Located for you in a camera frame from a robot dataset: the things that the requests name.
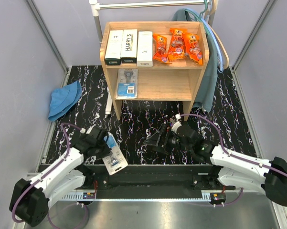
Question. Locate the light blue hanger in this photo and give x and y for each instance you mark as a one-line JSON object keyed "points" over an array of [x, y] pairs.
{"points": [[218, 52]]}

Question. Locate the Gillette blister pack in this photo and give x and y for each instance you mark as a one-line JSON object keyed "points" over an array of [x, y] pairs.
{"points": [[127, 84], [115, 161]]}

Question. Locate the orange razor pack horizontal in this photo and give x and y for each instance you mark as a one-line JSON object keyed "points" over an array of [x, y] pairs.
{"points": [[192, 47]]}

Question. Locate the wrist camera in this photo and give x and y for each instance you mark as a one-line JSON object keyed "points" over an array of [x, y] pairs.
{"points": [[87, 130], [175, 122]]}

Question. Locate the white Harry's razor box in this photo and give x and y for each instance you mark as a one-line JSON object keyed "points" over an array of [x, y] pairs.
{"points": [[129, 46]]}

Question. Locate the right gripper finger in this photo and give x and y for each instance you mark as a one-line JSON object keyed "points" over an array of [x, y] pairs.
{"points": [[155, 138], [164, 150]]}

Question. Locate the wooden hanger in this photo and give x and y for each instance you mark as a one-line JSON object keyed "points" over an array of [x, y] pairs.
{"points": [[209, 17]]}

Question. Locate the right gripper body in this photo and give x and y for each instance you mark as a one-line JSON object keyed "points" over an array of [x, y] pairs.
{"points": [[172, 140]]}

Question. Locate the blue bucket hat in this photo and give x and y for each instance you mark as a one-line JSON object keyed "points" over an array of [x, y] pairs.
{"points": [[63, 99]]}

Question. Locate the orange razor pack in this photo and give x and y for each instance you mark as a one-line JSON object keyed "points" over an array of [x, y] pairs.
{"points": [[160, 49], [176, 49]]}

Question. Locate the wooden two-tier shelf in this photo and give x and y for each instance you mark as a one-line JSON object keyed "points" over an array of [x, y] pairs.
{"points": [[178, 81]]}

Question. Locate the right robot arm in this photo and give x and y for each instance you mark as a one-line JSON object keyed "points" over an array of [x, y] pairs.
{"points": [[230, 168]]}

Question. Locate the white h razor box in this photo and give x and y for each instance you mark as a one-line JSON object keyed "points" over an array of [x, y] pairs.
{"points": [[114, 46], [145, 49]]}

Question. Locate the green hanger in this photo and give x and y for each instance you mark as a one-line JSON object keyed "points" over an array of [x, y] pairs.
{"points": [[203, 14]]}

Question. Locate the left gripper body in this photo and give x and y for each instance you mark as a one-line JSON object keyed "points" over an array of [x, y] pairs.
{"points": [[102, 150]]}

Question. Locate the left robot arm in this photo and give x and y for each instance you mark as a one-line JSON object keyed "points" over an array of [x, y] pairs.
{"points": [[32, 199]]}

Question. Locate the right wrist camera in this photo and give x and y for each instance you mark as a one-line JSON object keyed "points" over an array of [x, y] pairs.
{"points": [[175, 122]]}

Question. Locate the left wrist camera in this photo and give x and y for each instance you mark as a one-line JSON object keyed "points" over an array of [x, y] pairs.
{"points": [[87, 130]]}

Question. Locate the metal clothes rack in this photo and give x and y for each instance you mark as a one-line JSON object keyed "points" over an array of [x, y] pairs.
{"points": [[96, 7]]}

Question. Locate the white H razor box on shelf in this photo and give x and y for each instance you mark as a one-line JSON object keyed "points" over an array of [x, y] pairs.
{"points": [[114, 46]]}

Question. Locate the teal hanging garment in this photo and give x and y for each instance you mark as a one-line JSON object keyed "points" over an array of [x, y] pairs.
{"points": [[205, 94]]}

